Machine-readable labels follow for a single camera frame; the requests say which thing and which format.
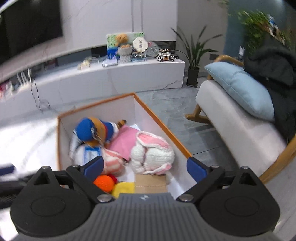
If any blue orange plush toy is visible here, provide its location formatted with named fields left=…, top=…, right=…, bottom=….
left=74, top=117, right=126, bottom=147

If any pink cloth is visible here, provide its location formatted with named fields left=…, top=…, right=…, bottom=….
left=108, top=125, right=140, bottom=162

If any orange knitted ball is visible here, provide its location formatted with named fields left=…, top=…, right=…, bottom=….
left=93, top=174, right=117, bottom=193

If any blue white card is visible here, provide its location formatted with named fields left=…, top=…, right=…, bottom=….
left=83, top=146, right=101, bottom=164

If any yellow round tape measure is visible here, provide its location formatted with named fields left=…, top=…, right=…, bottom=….
left=111, top=182, right=135, bottom=198

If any orange storage box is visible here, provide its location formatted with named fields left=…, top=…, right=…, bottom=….
left=57, top=93, right=196, bottom=198

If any white marble tv console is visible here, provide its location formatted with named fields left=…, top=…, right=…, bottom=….
left=1, top=59, right=185, bottom=120

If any light blue cushion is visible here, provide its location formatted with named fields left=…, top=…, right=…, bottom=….
left=205, top=62, right=274, bottom=122

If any potted green plant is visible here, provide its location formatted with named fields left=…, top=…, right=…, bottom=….
left=171, top=25, right=223, bottom=87

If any grey knitted basket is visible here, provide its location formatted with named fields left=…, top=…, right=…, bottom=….
left=117, top=44, right=132, bottom=64

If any black white toy car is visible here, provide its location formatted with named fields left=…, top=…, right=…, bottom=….
left=156, top=48, right=179, bottom=62

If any dark jacket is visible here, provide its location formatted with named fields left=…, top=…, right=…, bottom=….
left=244, top=45, right=295, bottom=143

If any green picture box with bear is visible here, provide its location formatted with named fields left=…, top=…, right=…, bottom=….
left=106, top=32, right=145, bottom=59

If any white round fan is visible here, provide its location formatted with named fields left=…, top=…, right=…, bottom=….
left=132, top=37, right=148, bottom=53

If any black television screen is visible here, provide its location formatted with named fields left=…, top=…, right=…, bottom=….
left=1, top=0, right=63, bottom=63

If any hanging leafy plant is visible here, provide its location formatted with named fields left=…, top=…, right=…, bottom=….
left=231, top=9, right=273, bottom=58

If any black cable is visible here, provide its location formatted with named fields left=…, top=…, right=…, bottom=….
left=28, top=69, right=77, bottom=113

